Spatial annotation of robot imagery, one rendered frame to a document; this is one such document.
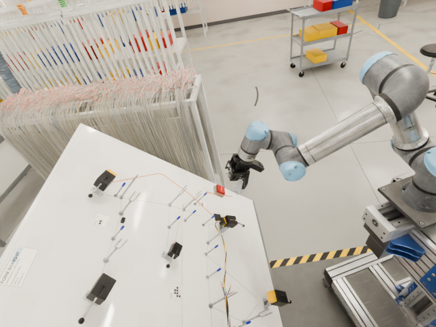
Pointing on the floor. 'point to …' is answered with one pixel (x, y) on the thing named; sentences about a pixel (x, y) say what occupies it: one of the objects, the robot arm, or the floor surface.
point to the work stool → (429, 63)
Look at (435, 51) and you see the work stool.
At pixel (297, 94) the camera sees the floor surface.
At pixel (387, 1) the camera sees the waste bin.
